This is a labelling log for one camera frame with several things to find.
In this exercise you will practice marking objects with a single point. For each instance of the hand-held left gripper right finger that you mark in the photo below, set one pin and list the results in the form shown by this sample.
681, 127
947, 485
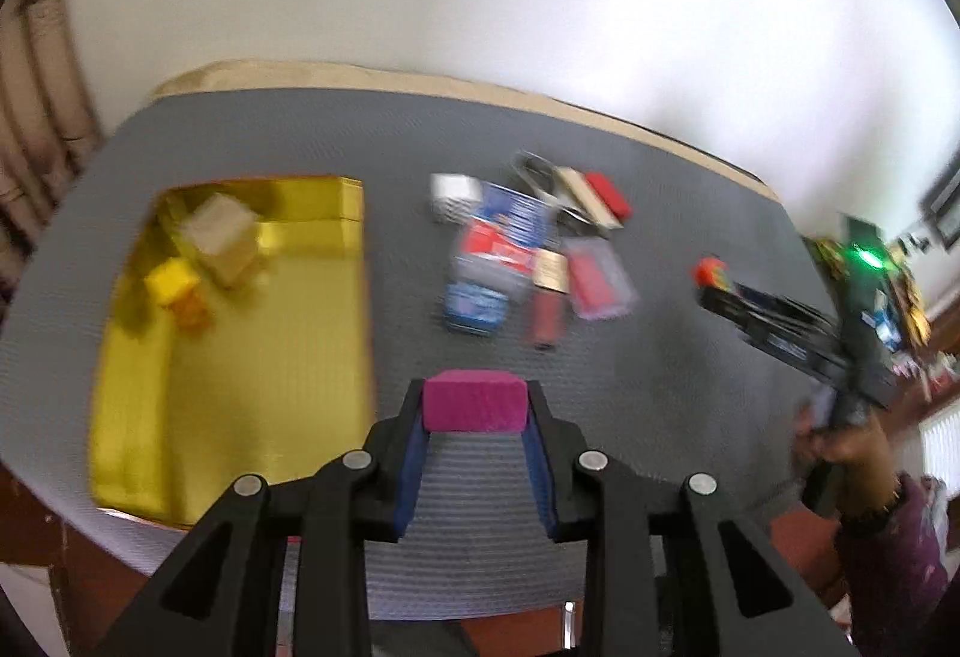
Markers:
541, 484

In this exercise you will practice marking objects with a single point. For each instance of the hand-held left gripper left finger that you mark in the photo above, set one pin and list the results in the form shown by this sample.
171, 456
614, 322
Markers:
409, 477

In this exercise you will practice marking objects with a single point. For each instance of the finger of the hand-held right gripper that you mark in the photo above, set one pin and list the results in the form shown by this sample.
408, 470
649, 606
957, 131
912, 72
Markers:
787, 306
765, 331

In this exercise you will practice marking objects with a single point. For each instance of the pink rectangular block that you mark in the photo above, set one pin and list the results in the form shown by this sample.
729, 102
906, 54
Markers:
474, 402

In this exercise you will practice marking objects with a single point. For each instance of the clear case red insert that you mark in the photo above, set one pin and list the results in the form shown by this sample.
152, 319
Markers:
596, 282

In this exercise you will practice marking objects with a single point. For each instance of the blue patterned small tin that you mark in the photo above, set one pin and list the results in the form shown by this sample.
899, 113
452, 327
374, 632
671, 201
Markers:
474, 308

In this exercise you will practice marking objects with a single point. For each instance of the gold tin box red sides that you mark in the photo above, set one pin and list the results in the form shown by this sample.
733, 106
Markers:
262, 364

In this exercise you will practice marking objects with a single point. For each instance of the clear floss box blue label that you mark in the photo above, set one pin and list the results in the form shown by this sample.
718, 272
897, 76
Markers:
499, 237

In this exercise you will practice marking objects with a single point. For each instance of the silver metal clipper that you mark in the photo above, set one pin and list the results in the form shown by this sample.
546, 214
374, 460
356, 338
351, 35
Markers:
536, 173

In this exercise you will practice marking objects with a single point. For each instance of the white square box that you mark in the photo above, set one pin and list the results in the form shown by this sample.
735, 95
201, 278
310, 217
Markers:
454, 192

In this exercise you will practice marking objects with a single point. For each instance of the person's right forearm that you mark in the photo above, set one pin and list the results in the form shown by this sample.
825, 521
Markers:
900, 582

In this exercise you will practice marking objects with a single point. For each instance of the person's right hand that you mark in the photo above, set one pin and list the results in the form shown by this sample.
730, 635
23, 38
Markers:
862, 454

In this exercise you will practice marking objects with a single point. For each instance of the grey textured mat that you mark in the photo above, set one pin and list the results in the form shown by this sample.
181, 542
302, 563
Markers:
675, 402

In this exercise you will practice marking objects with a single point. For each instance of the white radiator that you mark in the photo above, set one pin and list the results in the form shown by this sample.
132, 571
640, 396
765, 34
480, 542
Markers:
941, 447

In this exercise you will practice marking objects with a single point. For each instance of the red rectangular block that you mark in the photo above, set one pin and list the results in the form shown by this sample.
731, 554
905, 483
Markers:
609, 193

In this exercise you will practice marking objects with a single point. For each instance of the beige striped small box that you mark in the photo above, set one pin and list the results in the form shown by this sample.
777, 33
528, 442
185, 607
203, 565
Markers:
581, 192

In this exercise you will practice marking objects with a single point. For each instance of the yellow striped small box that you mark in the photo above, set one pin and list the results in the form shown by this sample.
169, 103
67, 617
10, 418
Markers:
174, 286

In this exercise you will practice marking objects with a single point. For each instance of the beige cardboard box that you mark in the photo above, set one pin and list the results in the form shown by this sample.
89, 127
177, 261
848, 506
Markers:
221, 237

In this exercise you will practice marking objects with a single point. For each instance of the beige curtain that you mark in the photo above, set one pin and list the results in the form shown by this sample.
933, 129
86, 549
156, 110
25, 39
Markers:
37, 124

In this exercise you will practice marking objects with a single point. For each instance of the dark picture frame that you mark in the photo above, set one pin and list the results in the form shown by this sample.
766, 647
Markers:
943, 199

